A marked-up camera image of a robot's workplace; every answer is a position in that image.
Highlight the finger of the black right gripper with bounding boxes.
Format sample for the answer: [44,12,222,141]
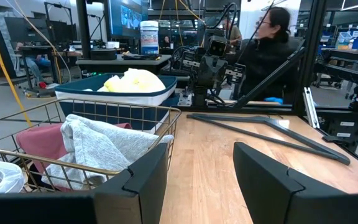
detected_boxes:
[197,57,213,91]
[211,57,227,91]

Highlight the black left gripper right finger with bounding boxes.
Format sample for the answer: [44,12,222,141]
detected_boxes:
[232,141,354,224]

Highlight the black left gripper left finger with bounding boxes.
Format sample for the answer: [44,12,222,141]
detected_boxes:
[93,142,170,224]

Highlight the grey cloth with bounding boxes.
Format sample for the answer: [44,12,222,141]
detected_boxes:
[41,113,175,191]

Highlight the yellow cloth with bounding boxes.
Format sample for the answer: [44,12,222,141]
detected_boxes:
[96,67,167,93]

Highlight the black cloth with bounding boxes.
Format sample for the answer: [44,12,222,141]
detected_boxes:
[26,163,62,191]

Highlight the maroon cloth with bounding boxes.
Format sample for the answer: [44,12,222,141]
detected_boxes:
[16,122,133,192]

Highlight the person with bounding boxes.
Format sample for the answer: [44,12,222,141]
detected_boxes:
[222,17,244,54]
[234,6,306,106]
[14,42,52,82]

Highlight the person's hand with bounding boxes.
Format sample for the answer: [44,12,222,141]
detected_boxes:
[264,96,285,105]

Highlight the grey clothes hanger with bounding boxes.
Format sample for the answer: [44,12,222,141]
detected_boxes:
[186,113,352,166]

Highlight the grey black work glove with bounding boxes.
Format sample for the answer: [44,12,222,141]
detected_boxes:
[121,52,163,61]

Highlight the white wipes canister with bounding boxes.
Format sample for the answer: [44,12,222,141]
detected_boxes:
[139,20,160,55]

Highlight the grey computer cart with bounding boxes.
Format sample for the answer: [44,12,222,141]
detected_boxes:
[75,54,173,76]

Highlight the black computer monitor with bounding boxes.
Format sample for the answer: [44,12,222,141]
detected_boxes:
[106,0,151,40]

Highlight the black desk monitor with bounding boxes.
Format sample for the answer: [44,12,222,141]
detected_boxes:
[4,16,52,44]

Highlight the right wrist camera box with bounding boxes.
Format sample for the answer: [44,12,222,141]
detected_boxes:
[208,34,229,58]

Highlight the gold wire basket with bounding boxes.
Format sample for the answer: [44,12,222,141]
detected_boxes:
[0,98,182,194]

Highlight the yellow cable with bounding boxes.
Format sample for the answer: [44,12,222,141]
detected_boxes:
[0,8,34,128]

